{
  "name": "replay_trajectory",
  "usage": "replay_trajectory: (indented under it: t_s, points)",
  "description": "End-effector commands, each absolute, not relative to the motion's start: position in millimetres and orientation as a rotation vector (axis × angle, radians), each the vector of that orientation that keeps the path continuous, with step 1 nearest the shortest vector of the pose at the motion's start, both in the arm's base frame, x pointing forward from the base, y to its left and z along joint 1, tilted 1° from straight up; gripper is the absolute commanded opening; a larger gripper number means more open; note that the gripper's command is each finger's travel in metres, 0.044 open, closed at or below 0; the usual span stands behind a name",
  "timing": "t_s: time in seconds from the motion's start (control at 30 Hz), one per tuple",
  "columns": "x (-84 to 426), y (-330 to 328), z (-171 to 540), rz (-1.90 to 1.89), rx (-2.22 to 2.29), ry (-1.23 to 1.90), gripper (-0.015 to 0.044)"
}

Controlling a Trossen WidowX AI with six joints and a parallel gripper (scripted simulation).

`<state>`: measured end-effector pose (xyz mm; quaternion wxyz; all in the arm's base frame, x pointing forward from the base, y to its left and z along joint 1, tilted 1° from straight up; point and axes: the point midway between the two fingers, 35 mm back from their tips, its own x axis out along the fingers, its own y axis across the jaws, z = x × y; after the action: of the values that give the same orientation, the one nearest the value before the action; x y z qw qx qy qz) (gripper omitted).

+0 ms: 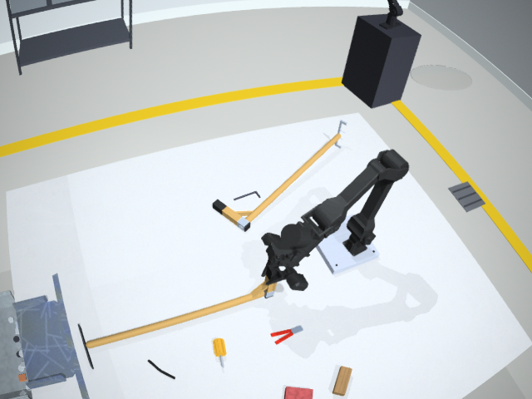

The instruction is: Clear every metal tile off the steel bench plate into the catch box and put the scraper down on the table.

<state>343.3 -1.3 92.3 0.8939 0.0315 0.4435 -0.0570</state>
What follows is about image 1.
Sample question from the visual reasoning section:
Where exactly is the red block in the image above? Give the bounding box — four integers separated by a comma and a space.
284, 387, 313, 399

